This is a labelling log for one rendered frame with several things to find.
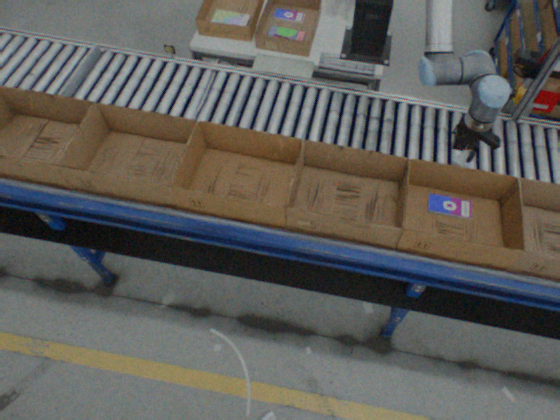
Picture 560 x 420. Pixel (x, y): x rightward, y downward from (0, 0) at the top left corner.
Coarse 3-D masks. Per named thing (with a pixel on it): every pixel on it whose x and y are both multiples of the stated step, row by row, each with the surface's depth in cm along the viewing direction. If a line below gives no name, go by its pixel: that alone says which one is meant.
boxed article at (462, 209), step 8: (432, 200) 170; (440, 200) 170; (448, 200) 170; (456, 200) 170; (464, 200) 171; (432, 208) 168; (440, 208) 168; (448, 208) 168; (456, 208) 168; (464, 208) 169; (448, 216) 168; (456, 216) 167; (464, 216) 167
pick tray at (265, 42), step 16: (272, 0) 251; (288, 0) 251; (304, 0) 249; (320, 0) 245; (272, 16) 247; (256, 32) 227; (256, 48) 233; (272, 48) 231; (288, 48) 229; (304, 48) 227
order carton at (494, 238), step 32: (416, 160) 162; (416, 192) 173; (448, 192) 174; (480, 192) 172; (512, 192) 163; (416, 224) 165; (448, 224) 166; (480, 224) 167; (512, 224) 158; (448, 256) 156; (480, 256) 151; (512, 256) 148
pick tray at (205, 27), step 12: (204, 0) 238; (216, 0) 252; (228, 0) 252; (240, 0) 253; (252, 0) 254; (264, 0) 255; (204, 12) 240; (240, 12) 247; (252, 12) 248; (204, 24) 230; (216, 24) 229; (228, 24) 228; (252, 24) 232; (216, 36) 235; (228, 36) 234; (240, 36) 233; (252, 36) 236
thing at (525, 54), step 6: (516, 54) 195; (522, 54) 193; (528, 54) 193; (534, 54) 193; (540, 54) 194; (516, 60) 194; (522, 60) 193; (528, 60) 192; (534, 60) 192; (522, 66) 198; (528, 66) 195; (534, 66) 194; (522, 72) 199; (528, 72) 199
